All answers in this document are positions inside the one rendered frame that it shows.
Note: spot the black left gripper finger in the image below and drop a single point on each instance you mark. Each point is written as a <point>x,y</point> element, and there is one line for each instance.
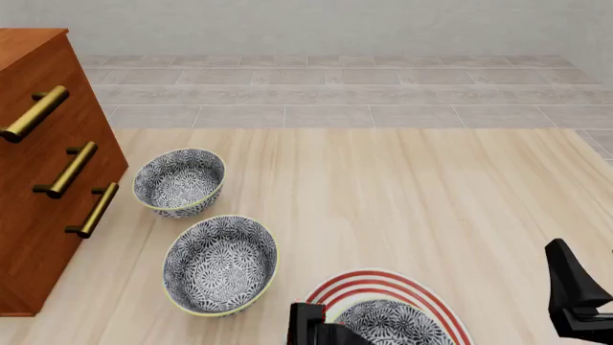
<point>306,325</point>

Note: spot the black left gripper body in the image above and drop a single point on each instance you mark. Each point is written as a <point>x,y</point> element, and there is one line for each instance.
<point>342,337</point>

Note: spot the white plate with red rings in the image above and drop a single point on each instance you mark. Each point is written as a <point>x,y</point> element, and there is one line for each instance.
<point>383,284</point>

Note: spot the small patterned black-white bowl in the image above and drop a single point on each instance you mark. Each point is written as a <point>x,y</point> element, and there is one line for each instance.
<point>179,181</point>

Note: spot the large patterned black-white bowl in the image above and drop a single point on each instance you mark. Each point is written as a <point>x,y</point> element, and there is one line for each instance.
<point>220,266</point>

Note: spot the wooden cabinet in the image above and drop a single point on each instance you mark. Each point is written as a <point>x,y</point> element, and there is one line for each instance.
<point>33,251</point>

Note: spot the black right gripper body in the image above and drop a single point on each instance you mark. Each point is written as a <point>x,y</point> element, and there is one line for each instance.
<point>589,321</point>

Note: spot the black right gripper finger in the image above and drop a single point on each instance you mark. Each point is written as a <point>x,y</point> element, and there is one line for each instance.
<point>570,280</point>

